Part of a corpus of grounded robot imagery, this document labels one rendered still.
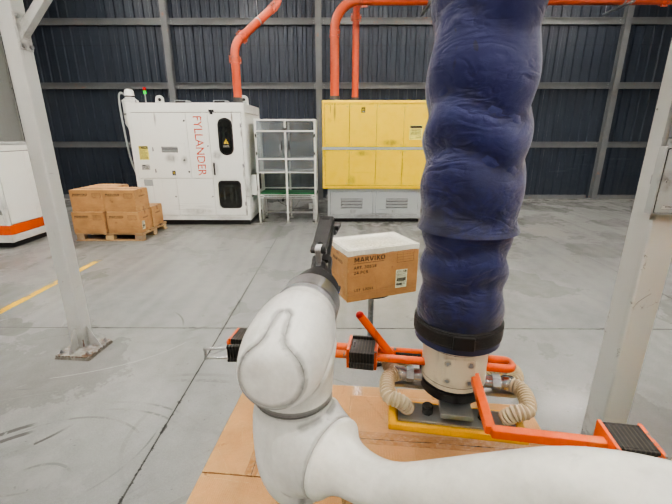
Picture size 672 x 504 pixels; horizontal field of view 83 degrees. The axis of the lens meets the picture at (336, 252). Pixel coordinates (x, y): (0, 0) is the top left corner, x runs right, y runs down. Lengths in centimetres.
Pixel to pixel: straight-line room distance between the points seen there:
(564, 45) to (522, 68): 1217
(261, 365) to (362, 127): 781
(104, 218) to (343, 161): 457
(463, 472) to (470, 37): 73
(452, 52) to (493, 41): 8
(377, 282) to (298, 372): 253
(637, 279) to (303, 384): 212
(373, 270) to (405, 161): 556
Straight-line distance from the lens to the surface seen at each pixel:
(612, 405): 270
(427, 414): 109
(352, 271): 279
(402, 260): 296
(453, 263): 91
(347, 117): 812
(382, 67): 1156
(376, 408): 138
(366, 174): 817
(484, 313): 97
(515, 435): 93
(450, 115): 86
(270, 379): 41
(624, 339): 250
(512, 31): 89
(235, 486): 174
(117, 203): 770
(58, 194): 372
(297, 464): 51
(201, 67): 1208
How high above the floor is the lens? 182
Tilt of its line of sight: 17 degrees down
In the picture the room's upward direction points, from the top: straight up
